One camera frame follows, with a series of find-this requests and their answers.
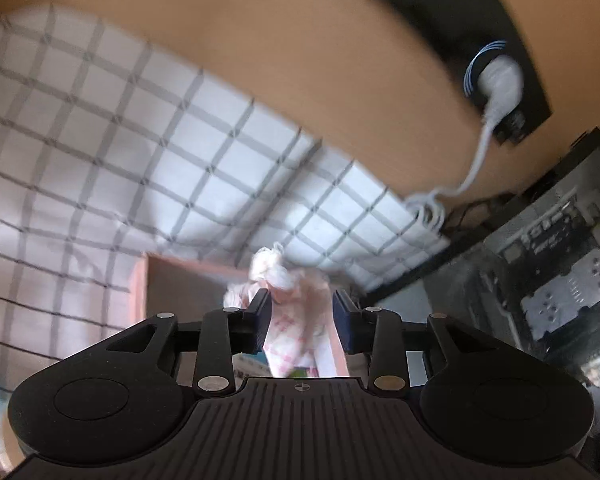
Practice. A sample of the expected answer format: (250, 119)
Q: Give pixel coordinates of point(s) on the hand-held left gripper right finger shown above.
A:
(341, 316)

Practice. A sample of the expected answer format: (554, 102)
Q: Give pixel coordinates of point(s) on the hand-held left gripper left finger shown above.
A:
(261, 312)

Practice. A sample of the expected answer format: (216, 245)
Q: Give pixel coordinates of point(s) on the pink cardboard box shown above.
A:
(180, 285)

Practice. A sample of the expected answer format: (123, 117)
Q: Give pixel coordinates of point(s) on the white checked tablecloth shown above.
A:
(80, 135)

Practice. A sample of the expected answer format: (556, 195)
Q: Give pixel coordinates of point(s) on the black power strip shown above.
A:
(430, 0)

